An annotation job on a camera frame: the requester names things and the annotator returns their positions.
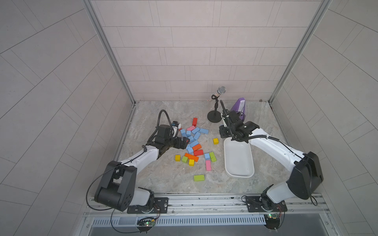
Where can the blue block pile centre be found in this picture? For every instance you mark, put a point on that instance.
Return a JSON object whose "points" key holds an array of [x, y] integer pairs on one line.
{"points": [[197, 135]]}

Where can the orange block long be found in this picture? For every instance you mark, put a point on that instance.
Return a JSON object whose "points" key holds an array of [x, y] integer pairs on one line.
{"points": [[192, 157]]}

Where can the blue block pile right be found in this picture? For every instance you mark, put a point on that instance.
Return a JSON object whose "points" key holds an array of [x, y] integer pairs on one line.
{"points": [[204, 131]]}

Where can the green block front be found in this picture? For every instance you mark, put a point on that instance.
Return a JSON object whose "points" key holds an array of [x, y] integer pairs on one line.
{"points": [[199, 178]]}

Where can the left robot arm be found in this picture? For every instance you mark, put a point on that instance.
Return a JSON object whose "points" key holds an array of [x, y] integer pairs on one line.
{"points": [[116, 188]]}

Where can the black microphone stand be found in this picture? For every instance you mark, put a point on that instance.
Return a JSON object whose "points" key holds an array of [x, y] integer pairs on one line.
{"points": [[214, 116]]}

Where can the right circuit board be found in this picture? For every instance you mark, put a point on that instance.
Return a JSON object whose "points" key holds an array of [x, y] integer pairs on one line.
{"points": [[273, 221]]}

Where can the red block lower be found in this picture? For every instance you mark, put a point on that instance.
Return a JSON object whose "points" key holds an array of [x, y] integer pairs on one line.
{"points": [[198, 152]]}

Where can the purple metronome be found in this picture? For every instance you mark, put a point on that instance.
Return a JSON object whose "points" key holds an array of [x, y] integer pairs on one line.
{"points": [[239, 107]]}

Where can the yellow cube lower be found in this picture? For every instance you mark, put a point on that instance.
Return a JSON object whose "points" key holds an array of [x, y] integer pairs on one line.
{"points": [[191, 162]]}

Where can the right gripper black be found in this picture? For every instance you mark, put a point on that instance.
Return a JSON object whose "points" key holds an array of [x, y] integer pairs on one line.
{"points": [[221, 128]]}

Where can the silver microphone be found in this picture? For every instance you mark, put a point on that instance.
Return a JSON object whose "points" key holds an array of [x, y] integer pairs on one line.
{"points": [[221, 90]]}

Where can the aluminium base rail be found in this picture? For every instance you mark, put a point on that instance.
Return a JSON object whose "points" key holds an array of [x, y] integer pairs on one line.
{"points": [[214, 204]]}

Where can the blue block pile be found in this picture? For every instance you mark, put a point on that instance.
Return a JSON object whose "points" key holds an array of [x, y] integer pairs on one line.
{"points": [[194, 131], [197, 135], [204, 131]]}

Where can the orange block short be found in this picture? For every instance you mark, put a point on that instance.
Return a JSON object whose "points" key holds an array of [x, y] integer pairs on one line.
{"points": [[197, 147]]}

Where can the white plastic tray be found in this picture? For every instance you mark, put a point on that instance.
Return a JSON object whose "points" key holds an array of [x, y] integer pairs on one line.
{"points": [[238, 159]]}

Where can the left circuit board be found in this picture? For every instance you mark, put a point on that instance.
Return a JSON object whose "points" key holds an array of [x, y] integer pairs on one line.
{"points": [[146, 222]]}

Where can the green block by pink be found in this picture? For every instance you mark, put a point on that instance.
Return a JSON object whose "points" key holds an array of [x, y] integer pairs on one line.
{"points": [[212, 157]]}

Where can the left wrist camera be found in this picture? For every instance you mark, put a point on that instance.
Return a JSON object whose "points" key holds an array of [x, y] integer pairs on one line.
{"points": [[176, 125]]}

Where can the pink block lower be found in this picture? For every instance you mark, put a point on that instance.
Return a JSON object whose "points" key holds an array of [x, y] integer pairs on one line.
{"points": [[208, 165]]}

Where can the blue cube beside orange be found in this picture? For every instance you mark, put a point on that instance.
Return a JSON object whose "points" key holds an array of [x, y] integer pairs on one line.
{"points": [[190, 151]]}

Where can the yellow cube left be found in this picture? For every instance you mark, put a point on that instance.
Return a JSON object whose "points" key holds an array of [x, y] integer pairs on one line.
{"points": [[177, 157]]}

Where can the blue block pile top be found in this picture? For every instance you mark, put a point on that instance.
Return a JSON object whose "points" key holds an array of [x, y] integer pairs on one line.
{"points": [[194, 131]]}

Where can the circuit board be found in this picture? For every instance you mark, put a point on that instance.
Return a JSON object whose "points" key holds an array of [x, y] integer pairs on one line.
{"points": [[146, 222], [273, 221]]}

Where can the red block far upright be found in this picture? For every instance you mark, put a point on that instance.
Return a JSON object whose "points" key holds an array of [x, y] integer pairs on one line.
{"points": [[194, 123]]}

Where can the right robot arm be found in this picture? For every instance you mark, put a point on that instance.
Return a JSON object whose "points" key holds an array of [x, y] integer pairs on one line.
{"points": [[305, 168]]}

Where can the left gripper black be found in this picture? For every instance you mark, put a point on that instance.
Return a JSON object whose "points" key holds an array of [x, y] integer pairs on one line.
{"points": [[182, 145]]}

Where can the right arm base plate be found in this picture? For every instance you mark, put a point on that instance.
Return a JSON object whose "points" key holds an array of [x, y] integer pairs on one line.
{"points": [[260, 204]]}

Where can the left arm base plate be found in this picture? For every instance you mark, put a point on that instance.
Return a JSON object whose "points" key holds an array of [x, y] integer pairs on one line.
{"points": [[157, 205]]}

